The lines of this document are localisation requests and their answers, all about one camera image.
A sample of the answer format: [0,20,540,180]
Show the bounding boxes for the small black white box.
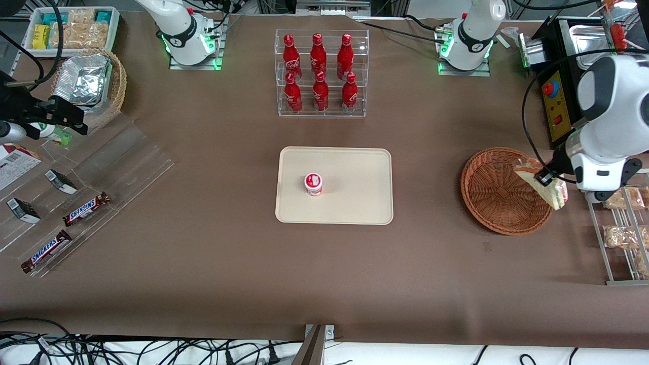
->
[6,198,41,224]
[45,169,78,195]

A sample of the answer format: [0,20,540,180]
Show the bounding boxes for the clear bag of crackers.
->
[49,23,110,50]
[66,9,97,26]

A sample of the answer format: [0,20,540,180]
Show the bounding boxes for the white plastic bin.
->
[23,7,121,57]

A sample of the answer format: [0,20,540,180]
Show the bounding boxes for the silver metal block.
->
[517,38,546,70]

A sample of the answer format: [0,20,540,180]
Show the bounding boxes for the tan wicker basket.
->
[51,48,127,130]

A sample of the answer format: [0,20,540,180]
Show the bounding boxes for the steel warmer pan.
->
[569,24,618,70]

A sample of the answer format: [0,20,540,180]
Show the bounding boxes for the green white small bottle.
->
[30,123,73,147]

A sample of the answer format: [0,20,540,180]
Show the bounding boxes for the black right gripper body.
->
[0,71,55,140]

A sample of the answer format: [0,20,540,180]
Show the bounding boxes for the brown round wicker basket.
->
[460,147,555,236]

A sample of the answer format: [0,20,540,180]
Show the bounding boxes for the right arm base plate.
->
[169,14,229,71]

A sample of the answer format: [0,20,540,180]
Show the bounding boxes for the black food warmer appliance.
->
[527,15,649,151]

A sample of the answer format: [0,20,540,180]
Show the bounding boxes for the silver foil pack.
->
[53,54,112,105]

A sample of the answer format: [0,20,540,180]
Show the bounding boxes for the metal table bracket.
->
[292,324,335,365]

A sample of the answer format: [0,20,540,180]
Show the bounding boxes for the grey wire rack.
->
[581,169,649,286]

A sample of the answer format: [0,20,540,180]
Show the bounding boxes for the clear acrylic bottle rack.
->
[275,29,370,118]

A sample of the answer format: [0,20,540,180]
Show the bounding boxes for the black cable bundle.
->
[0,318,305,365]

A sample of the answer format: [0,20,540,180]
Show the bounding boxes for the clear acrylic stepped shelf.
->
[0,113,175,278]

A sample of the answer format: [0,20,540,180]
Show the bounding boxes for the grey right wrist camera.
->
[0,122,27,144]

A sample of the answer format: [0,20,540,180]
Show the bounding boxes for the red cola bottle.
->
[283,34,302,82]
[284,72,303,114]
[310,33,328,77]
[337,34,354,80]
[341,72,358,113]
[312,71,330,112]

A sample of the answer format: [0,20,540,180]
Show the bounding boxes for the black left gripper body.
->
[548,142,574,176]

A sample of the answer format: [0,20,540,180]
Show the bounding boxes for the red food on skewer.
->
[610,23,630,54]

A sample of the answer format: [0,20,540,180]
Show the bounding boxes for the triangle sandwich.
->
[513,157,568,211]

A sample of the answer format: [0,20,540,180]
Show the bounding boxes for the red white printed box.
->
[0,143,42,192]

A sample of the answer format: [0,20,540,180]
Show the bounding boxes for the yellow snack pack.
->
[32,24,51,50]

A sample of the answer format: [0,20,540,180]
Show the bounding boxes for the black cable on table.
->
[355,14,453,44]

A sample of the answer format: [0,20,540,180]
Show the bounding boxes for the Snickers chocolate bar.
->
[62,192,111,227]
[21,230,73,274]

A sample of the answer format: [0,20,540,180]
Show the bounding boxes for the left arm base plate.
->
[438,20,491,77]

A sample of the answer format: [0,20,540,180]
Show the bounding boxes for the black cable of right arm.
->
[0,0,65,93]

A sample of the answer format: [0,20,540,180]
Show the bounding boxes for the beige plastic tray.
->
[275,147,394,225]

